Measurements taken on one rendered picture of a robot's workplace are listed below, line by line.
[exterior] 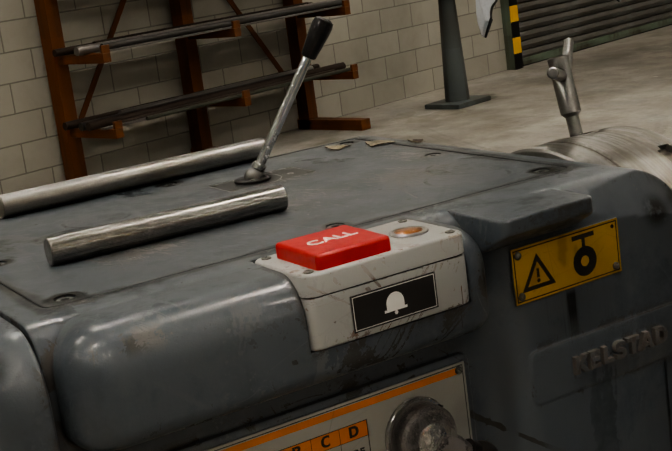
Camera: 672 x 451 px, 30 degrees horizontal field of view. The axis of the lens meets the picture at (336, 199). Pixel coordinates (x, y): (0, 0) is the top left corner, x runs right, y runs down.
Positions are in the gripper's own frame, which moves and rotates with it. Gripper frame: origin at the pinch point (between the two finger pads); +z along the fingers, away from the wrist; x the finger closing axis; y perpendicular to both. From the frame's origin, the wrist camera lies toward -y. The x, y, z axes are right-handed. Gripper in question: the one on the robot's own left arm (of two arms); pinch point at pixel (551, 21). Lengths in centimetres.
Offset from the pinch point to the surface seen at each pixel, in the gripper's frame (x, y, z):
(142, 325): 24, -66, 17
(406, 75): 207, 937, -62
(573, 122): -0.1, -4.2, 11.2
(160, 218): 29, -47, 11
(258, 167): 27.5, -25.6, 8.2
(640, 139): -6.5, -7.8, 14.4
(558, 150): 1.2, -12.4, 13.5
